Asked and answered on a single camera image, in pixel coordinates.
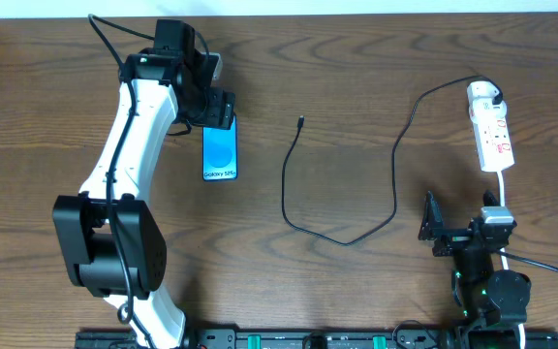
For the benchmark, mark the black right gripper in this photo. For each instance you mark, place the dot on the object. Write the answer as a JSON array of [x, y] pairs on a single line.
[[460, 237]]

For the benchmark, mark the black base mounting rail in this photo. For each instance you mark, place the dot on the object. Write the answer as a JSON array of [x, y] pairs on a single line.
[[410, 337]]

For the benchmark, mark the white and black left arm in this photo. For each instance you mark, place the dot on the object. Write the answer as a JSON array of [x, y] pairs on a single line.
[[110, 242]]

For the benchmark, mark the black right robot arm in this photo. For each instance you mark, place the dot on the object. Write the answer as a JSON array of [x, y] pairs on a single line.
[[494, 301]]

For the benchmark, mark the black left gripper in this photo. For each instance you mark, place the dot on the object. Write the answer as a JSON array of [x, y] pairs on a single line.
[[219, 112]]

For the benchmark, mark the blue screen Galaxy smartphone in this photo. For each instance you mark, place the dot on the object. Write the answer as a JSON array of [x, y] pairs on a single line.
[[220, 154]]

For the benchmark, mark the white power strip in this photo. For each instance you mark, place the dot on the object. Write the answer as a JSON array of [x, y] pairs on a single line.
[[492, 136]]

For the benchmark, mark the white USB charger plug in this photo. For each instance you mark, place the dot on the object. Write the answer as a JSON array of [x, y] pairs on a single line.
[[484, 90]]

